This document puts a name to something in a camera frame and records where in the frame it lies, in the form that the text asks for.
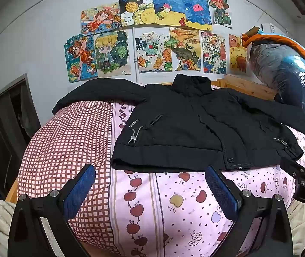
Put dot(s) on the ship and fruit drawing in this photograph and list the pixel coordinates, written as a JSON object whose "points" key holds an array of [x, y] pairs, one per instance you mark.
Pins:
{"points": [[152, 50]]}

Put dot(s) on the autumn landscape drawing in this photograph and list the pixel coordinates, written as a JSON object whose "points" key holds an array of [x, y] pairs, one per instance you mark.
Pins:
{"points": [[186, 48]]}

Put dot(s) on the cardboard box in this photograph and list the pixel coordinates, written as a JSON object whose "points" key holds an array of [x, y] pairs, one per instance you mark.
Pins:
{"points": [[251, 30]]}

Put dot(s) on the orange-haired girl blue drawing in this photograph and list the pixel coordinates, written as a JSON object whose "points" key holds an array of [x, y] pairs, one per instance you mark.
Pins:
{"points": [[80, 56]]}

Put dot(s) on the fish drawing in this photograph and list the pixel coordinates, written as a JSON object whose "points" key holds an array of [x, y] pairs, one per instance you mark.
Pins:
{"points": [[166, 6]]}

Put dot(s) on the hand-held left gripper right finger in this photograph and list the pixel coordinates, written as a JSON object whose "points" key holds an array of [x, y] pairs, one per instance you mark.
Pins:
{"points": [[221, 190]]}

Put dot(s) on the red checked pillow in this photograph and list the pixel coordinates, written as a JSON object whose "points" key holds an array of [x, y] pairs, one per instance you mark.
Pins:
{"points": [[69, 144]]}

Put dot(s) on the city houses drawing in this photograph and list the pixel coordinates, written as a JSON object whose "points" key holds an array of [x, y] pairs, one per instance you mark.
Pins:
{"points": [[212, 50]]}

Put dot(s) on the blonde character drawing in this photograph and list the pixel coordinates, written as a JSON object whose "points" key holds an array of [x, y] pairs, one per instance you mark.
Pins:
{"points": [[109, 50]]}

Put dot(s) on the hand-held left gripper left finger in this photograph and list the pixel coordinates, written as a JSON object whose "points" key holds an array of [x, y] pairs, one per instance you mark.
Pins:
{"points": [[80, 187]]}

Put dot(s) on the pink apple-print duvet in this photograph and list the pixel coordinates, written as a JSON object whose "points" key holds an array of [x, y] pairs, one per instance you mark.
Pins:
{"points": [[168, 200]]}

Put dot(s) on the pink jellyfish drawing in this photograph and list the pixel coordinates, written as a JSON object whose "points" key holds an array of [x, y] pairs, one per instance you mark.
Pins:
{"points": [[196, 8]]}

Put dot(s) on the pineapple drawing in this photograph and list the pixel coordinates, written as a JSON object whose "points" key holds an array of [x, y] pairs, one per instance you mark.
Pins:
{"points": [[133, 8]]}

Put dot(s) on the wooden bed frame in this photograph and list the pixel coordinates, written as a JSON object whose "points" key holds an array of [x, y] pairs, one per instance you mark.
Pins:
{"points": [[249, 87]]}

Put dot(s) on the red-haired character drawing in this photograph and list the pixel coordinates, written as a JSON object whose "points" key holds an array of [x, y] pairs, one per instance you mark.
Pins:
{"points": [[219, 8]]}

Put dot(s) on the yellow bear drawing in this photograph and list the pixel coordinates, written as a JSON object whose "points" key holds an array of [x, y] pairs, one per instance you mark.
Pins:
{"points": [[237, 56]]}

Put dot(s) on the black padded jacket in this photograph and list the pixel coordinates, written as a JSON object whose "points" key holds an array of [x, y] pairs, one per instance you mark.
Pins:
{"points": [[182, 117]]}

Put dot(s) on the plastic-wrapped grey blue bundle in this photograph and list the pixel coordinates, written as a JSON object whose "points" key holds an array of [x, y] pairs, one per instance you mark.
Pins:
{"points": [[281, 67]]}

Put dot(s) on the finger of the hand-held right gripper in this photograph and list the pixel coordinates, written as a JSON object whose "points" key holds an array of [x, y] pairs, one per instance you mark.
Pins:
{"points": [[292, 166]]}

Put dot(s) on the lying orange-haired girl drawing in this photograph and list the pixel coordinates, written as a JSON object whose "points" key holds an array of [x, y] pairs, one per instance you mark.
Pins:
{"points": [[100, 18]]}

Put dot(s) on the white air conditioner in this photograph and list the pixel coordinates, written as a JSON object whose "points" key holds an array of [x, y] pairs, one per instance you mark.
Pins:
{"points": [[270, 27]]}

